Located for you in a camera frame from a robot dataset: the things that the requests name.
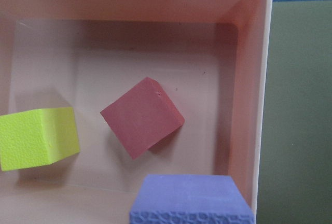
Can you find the pink foam block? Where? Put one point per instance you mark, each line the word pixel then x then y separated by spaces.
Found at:
pixel 142 117

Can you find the purple foam block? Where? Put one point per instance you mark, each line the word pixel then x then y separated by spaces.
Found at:
pixel 185 198

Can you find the yellow foam block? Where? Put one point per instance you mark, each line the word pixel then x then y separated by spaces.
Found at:
pixel 38 137

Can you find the pink plastic bin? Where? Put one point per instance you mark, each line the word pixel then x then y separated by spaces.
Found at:
pixel 210 57

